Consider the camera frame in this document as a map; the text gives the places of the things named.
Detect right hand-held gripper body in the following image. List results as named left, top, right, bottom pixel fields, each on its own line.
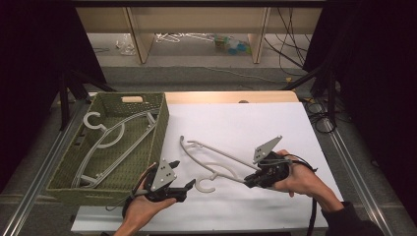
left=252, top=135, right=292, bottom=189

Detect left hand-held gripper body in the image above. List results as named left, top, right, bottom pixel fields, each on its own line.
left=143, top=158, right=188, bottom=203

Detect olive green woven basket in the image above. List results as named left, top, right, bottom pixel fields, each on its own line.
left=45, top=91, right=170, bottom=207

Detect grey plastic clothes hanger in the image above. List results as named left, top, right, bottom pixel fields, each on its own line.
left=72, top=112, right=159, bottom=190
left=71, top=111, right=159, bottom=190
left=179, top=135, right=264, bottom=195

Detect person's right hand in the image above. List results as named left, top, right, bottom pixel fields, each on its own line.
left=272, top=148, right=329, bottom=202

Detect person's left hand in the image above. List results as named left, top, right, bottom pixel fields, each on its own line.
left=122, top=162, right=178, bottom=230

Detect white paper sheet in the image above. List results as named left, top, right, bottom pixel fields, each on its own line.
left=71, top=102, right=343, bottom=232

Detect black metal stand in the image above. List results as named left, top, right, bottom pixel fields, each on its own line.
left=58, top=68, right=116, bottom=132
left=281, top=62, right=339, bottom=126

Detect clear plastic bag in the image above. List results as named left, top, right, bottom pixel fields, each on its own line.
left=115, top=33, right=136, bottom=56

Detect colourful plastic toys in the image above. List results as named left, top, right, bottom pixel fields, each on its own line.
left=214, top=34, right=252, bottom=56

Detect black curtain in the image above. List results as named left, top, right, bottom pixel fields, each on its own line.
left=0, top=0, right=106, bottom=191
left=303, top=0, right=417, bottom=230

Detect beige wooden desk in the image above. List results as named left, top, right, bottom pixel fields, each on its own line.
left=76, top=7, right=324, bottom=65

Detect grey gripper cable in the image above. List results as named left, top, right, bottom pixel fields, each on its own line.
left=105, top=191, right=146, bottom=211

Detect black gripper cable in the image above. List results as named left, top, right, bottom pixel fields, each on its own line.
left=284, top=152, right=320, bottom=236

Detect coiled black floor cables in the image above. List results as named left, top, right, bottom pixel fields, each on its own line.
left=303, top=97, right=339, bottom=135

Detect aluminium rail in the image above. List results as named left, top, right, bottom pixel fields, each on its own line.
left=0, top=97, right=96, bottom=236
left=323, top=117, right=398, bottom=236

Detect thin yellow floor cable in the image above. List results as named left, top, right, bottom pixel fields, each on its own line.
left=203, top=66, right=296, bottom=86

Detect black power cable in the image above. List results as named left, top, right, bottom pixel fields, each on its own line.
left=276, top=8, right=313, bottom=67
left=264, top=35, right=304, bottom=68

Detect white wire hangers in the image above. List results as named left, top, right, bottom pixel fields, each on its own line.
left=155, top=32, right=214, bottom=44

